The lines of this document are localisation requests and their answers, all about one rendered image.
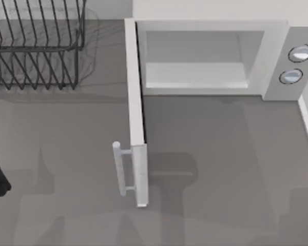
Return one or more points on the pale microwave door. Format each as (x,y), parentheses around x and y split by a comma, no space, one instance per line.
(136,107)

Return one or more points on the pale microwave oven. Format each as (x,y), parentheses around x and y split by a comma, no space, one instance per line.
(277,84)

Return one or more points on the small round microwave knob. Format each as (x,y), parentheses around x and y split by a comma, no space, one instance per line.
(290,76)

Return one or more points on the large round microwave knob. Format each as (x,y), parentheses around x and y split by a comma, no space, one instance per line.
(300,53)

